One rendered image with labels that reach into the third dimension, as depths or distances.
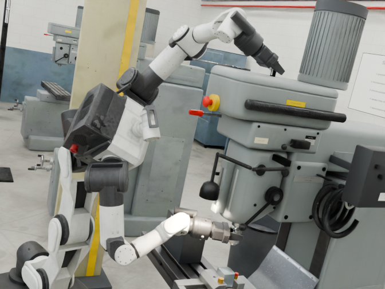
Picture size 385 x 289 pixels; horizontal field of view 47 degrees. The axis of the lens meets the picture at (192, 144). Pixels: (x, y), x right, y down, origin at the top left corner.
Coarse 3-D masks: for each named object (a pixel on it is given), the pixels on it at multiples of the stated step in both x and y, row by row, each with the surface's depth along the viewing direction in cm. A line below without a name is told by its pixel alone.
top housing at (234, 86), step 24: (216, 72) 160; (240, 72) 149; (240, 96) 149; (264, 96) 151; (288, 96) 156; (312, 96) 161; (336, 96) 166; (264, 120) 155; (288, 120) 159; (312, 120) 164
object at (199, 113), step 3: (189, 111) 166; (192, 111) 166; (195, 111) 166; (198, 111) 167; (201, 111) 168; (192, 114) 166; (195, 114) 167; (198, 114) 167; (201, 114) 168; (204, 114) 169; (207, 114) 170; (210, 114) 170; (213, 114) 171; (216, 114) 171; (219, 114) 172; (219, 117) 173
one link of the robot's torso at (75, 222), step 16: (64, 160) 194; (64, 176) 194; (64, 192) 202; (80, 192) 203; (96, 192) 203; (64, 208) 202; (80, 208) 206; (64, 224) 199; (80, 224) 202; (64, 240) 199; (80, 240) 205
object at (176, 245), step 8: (168, 216) 223; (168, 240) 221; (176, 240) 213; (184, 240) 207; (192, 240) 209; (200, 240) 211; (168, 248) 220; (176, 248) 212; (184, 248) 208; (192, 248) 210; (200, 248) 212; (176, 256) 211; (184, 256) 210; (192, 256) 212; (200, 256) 214
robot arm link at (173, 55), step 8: (176, 32) 178; (184, 32) 173; (176, 40) 175; (168, 48) 180; (176, 48) 178; (160, 56) 180; (168, 56) 179; (176, 56) 179; (184, 56) 180; (200, 56) 178; (152, 64) 181; (160, 64) 180; (168, 64) 180; (176, 64) 181; (160, 72) 180; (168, 72) 182
